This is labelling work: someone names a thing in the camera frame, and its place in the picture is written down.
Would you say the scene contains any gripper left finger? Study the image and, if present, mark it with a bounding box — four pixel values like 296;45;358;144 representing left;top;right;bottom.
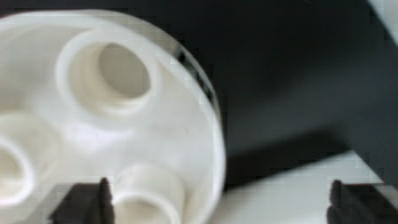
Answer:
47;179;115;224

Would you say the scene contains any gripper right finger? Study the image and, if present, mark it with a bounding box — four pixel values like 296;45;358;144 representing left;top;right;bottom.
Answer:
326;180;398;224

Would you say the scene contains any white round stool seat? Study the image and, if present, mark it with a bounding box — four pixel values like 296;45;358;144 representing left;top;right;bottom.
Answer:
0;10;225;224

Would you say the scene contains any white U-shaped boundary frame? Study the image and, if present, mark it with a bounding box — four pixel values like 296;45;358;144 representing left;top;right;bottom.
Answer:
211;0;398;224

